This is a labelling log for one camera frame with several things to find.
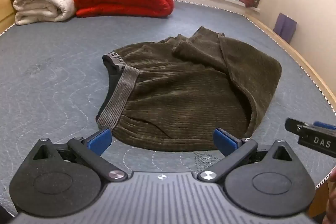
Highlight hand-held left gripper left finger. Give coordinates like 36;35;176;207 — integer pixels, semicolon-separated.
33;128;128;183

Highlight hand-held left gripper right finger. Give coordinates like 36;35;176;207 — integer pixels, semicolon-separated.
197;128;293;184

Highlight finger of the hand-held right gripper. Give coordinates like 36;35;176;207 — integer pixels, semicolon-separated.
285;117;336;136

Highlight olive corduroy pants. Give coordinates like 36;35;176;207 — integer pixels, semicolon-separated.
96;26;282;152

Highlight person's right forearm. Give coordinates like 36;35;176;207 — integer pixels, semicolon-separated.
326;166;336;224

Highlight purple paper on wall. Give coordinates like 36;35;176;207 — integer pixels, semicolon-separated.
273;13;298;43

